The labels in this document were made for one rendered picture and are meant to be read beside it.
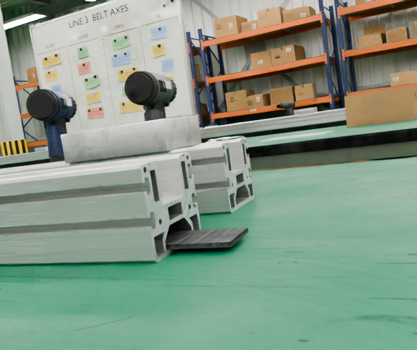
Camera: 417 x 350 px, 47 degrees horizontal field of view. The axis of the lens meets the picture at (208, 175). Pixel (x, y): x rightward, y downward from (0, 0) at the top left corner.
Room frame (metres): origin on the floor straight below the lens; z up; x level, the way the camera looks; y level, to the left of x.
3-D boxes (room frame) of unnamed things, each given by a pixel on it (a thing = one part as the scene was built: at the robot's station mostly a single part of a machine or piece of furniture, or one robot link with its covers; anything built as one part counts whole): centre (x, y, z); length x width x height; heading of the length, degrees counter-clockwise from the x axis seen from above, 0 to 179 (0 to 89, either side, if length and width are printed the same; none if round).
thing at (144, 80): (0.93, 0.07, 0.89); 0.20 x 0.08 x 0.22; 166
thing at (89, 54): (3.97, 0.67, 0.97); 1.50 x 0.50 x 1.95; 62
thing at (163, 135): (0.68, 0.10, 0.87); 0.16 x 0.11 x 0.07; 67
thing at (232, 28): (10.61, -1.67, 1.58); 2.83 x 0.98 x 3.15; 62
